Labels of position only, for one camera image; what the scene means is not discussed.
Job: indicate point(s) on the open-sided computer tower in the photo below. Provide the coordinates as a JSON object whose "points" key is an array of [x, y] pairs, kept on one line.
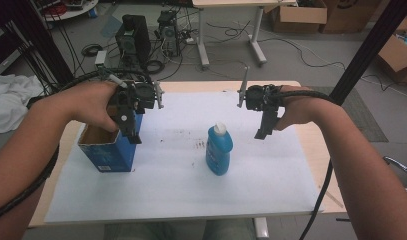
{"points": [[169, 33]]}

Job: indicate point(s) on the grey floor mat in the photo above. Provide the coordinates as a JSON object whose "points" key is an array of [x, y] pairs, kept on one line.
{"points": [[364, 120]]}

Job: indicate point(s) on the white power strip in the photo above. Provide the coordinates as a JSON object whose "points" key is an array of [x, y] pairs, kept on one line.
{"points": [[190, 40]]}

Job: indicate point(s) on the person's right hand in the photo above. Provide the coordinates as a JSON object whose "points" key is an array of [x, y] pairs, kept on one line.
{"points": [[299, 106]]}

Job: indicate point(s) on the dark shelf unit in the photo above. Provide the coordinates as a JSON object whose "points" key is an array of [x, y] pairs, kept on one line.
{"points": [[4, 50]]}

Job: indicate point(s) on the black metal post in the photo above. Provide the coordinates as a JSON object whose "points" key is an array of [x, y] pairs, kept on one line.
{"points": [[374, 43]]}

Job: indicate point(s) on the blue bottle with white cap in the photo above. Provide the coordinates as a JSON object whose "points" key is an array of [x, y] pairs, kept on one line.
{"points": [[217, 156]]}

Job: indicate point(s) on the white table mat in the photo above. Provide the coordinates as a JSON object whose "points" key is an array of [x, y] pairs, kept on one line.
{"points": [[174, 193]]}

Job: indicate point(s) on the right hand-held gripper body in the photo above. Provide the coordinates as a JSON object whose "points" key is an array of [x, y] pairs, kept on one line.
{"points": [[261, 98]]}

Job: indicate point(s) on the person's left hand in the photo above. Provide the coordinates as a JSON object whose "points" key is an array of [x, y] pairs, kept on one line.
{"points": [[89, 103]]}

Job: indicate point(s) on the light wooden table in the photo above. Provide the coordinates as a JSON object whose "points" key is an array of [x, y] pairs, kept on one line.
{"points": [[197, 86]]}

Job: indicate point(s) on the blue cardboard box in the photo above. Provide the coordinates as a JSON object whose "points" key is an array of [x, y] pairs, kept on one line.
{"points": [[107, 156]]}

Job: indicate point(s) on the cardboard box with teal contents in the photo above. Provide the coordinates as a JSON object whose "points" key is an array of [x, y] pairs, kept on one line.
{"points": [[396, 53]]}

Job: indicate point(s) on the white-legged desk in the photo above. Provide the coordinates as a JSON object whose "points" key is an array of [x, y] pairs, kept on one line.
{"points": [[224, 2]]}

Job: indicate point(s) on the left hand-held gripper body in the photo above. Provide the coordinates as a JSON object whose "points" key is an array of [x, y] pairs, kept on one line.
{"points": [[137, 98]]}

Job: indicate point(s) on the small open cardboard box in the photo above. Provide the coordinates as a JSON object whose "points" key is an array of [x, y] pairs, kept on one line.
{"points": [[301, 15]]}

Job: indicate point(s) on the large closed cardboard box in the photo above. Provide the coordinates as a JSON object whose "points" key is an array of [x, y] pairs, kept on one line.
{"points": [[351, 16]]}

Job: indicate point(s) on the black computer tower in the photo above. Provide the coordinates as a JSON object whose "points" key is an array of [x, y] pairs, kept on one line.
{"points": [[137, 36]]}

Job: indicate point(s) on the white power supply unit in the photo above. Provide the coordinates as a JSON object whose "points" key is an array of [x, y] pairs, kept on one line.
{"points": [[101, 58]]}

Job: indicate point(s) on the white cloth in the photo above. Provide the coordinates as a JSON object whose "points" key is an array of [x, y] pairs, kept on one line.
{"points": [[7, 100]]}

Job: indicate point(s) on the chrome chair base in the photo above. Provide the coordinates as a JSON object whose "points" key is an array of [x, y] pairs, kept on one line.
{"points": [[399, 165]]}

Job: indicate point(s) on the round white table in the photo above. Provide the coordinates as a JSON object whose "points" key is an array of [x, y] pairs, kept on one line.
{"points": [[74, 12]]}

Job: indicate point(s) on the black metal stand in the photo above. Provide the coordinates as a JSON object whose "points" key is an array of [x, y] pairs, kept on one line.
{"points": [[41, 40]]}

